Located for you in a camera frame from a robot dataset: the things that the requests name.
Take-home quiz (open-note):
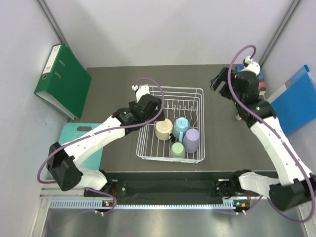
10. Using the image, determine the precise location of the teal cutting board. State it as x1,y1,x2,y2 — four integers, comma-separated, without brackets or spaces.
58,122,103,170

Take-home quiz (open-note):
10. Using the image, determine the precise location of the green lever arch binder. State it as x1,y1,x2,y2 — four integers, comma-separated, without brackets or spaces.
34,43,91,120

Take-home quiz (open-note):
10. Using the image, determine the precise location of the grey slotted cable duct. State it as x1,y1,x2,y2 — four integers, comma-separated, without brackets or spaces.
49,199,249,210

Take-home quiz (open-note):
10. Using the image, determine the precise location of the light blue mug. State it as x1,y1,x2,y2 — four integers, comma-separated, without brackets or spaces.
172,117,190,143

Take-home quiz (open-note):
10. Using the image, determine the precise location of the green cup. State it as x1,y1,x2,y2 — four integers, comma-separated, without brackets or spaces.
170,142,186,158

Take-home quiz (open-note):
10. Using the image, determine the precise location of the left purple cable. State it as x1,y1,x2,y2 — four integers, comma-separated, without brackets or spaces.
36,78,165,218

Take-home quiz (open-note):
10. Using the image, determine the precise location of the blue plastic folder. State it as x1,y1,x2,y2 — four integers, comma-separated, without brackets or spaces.
267,65,316,135

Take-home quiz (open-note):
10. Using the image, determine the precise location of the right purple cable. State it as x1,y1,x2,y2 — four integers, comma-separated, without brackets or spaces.
227,44,316,223

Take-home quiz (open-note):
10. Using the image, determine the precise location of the cream ceramic mug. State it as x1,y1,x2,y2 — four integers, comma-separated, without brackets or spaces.
155,118,173,141

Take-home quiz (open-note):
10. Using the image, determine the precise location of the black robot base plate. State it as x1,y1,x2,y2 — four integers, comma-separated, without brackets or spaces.
83,171,279,200

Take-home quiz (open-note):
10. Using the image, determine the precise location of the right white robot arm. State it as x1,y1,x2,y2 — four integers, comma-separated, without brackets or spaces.
210,67,316,211

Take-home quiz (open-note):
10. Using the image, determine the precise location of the white wire dish rack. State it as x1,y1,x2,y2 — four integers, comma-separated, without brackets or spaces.
136,86,205,163

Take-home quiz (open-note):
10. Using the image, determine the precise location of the purple cable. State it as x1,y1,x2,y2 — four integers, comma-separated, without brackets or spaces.
227,44,316,223
36,78,165,218

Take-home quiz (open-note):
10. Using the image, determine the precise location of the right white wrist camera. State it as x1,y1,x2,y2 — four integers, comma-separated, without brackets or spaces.
242,56,261,76

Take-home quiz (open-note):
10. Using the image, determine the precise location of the purple cup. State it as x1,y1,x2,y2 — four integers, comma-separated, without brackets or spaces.
183,128,200,153

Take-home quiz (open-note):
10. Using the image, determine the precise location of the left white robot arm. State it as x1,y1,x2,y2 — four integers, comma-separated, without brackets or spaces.
46,94,164,196

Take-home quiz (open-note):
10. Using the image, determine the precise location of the Jane Eyre paperback book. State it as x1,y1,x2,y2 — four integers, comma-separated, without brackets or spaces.
235,65,267,100

